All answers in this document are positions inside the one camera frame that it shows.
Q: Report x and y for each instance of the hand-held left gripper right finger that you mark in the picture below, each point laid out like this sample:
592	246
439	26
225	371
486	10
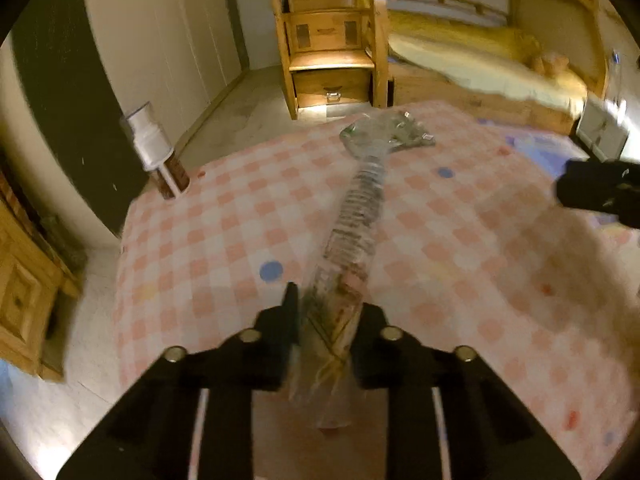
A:
365	330

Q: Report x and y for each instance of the wooden bunk bed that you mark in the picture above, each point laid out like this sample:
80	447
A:
500	105

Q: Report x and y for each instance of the white storage box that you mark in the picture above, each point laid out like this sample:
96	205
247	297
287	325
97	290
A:
600	130

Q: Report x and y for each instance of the white pump spray bottle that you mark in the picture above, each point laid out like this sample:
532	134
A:
150	145

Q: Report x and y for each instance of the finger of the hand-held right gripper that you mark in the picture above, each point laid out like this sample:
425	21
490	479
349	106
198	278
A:
600	190

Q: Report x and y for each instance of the dark patterned cloth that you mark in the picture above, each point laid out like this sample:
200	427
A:
65	245

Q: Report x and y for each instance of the yellow bedsheet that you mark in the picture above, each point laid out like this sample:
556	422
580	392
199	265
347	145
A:
500	35

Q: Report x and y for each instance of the clear plastic bottle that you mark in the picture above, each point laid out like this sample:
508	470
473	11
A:
350	240

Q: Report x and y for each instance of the wooden stair drawers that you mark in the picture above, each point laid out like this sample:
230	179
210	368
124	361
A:
325	35

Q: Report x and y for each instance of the tan stuffed toy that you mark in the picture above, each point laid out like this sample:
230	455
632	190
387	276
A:
550	65

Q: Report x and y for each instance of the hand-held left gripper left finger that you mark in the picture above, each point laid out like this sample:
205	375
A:
292	320

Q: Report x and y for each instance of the wooden cabinet with drawers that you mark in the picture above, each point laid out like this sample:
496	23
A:
25	285

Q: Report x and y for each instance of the colourful patterned rug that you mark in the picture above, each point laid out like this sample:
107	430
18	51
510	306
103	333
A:
530	145

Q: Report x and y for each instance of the white wardrobe with round holes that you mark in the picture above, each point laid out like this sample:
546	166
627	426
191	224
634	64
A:
150	35

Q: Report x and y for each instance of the pale yellow duvet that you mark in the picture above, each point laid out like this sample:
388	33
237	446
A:
475	60

